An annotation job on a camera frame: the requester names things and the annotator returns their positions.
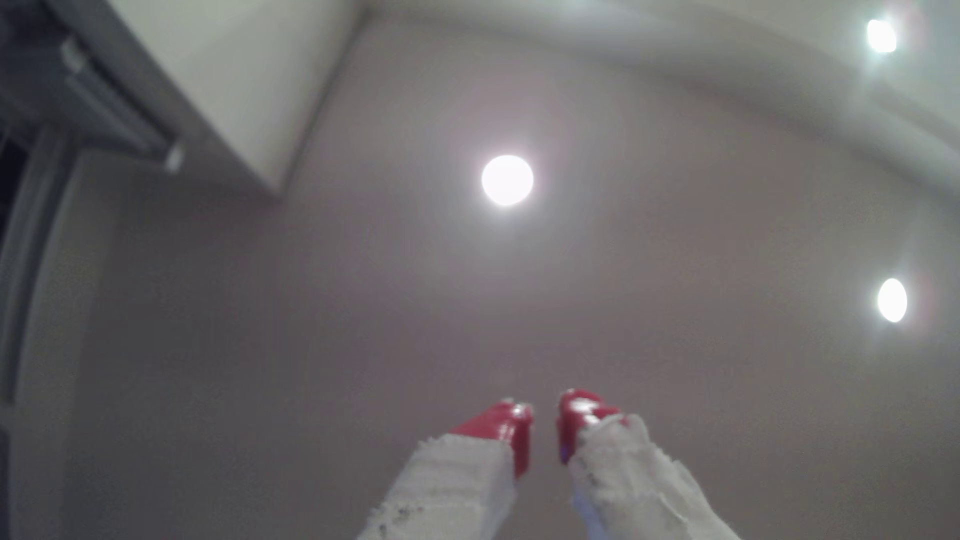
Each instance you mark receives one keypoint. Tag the round ceiling light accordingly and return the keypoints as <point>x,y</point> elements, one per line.
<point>508,180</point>
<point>892,300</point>
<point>881,35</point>

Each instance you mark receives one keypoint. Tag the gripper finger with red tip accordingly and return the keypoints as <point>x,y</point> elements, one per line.
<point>457,480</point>
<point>630,480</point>

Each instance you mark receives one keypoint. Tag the grey blind rail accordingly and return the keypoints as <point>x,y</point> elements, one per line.
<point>112,105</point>

